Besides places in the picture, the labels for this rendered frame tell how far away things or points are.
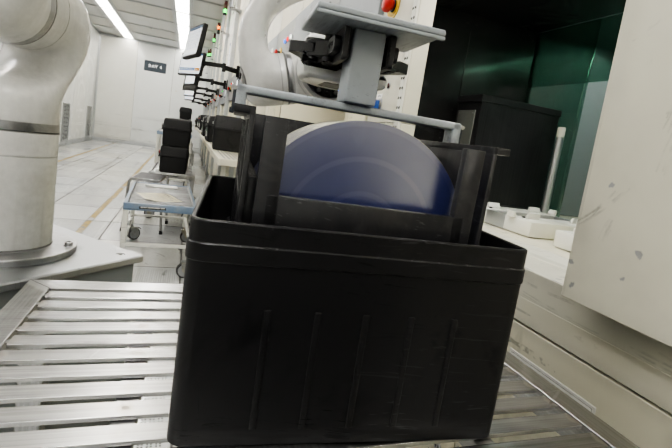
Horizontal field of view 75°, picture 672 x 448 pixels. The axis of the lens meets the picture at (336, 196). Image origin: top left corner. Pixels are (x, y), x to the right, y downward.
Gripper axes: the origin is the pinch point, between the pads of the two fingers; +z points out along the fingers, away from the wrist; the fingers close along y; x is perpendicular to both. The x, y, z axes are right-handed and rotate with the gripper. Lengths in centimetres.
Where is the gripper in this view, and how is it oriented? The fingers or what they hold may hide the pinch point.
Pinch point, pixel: (363, 50)
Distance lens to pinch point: 46.1
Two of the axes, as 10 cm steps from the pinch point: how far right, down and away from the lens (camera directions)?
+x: 1.6, -9.8, -1.2
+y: -9.6, -1.2, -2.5
